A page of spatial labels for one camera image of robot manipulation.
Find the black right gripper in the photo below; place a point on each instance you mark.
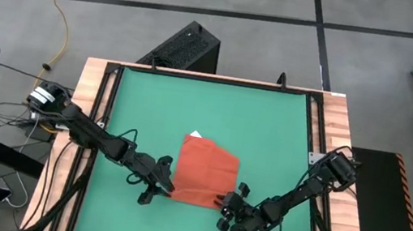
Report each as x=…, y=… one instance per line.
x=244, y=221

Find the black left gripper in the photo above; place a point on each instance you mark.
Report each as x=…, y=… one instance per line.
x=145, y=168

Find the orange towel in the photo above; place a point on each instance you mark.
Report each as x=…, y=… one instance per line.
x=204, y=172

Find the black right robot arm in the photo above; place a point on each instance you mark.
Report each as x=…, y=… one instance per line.
x=302, y=187

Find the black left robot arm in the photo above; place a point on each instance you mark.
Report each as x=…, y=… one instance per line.
x=85, y=130

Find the green table mat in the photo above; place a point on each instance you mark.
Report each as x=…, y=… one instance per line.
x=271, y=121

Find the black table clamp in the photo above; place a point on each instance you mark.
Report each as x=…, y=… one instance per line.
x=282, y=79

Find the black computer tower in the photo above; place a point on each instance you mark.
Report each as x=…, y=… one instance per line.
x=184, y=46

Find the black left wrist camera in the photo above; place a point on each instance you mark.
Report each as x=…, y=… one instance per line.
x=165, y=161

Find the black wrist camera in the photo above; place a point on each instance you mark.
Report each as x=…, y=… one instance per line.
x=165, y=161
x=244, y=189

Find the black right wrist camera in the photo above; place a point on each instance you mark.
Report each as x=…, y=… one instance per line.
x=244, y=189

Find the black metal table frame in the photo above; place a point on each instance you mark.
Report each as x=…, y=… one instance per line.
x=216, y=79

